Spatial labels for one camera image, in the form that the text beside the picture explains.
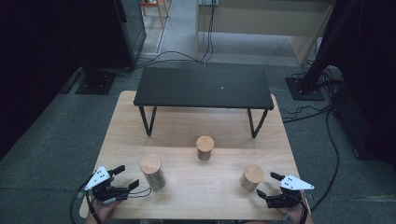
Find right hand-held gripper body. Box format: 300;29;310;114
265;175;316;209

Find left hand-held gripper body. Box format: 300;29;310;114
83;165;131;204

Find small jar beige contents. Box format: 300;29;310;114
239;163;265;192

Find tall glass jar wooden lid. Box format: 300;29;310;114
139;153;167;192

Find small jar red contents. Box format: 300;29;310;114
195;135;215;161

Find black raised shelf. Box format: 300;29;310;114
133;66;275;139

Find person's right hand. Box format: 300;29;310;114
276;200;309;223

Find person's left hand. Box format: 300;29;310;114
89;199;123;222

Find black stand with square base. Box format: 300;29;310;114
75;46;118;95

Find black slanted stand with base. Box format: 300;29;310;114
285;0;370;102

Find black box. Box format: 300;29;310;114
331;83;396;172

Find dark grey cabinet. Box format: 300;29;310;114
113;0;148;70

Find beige wooden desk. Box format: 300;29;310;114
195;0;335;66

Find orange wooden chair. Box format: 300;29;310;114
139;0;172;30

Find left gripper thin wire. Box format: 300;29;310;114
126;187;153;199

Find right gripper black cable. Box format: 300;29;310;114
292;192;310;224

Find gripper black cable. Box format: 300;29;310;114
292;192;310;224
69;181;104;224

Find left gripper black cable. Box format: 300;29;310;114
69;181;104;224

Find long black floor cable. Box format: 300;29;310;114
279;104;342;213

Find bundle of black cables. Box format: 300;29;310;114
292;59;345;94

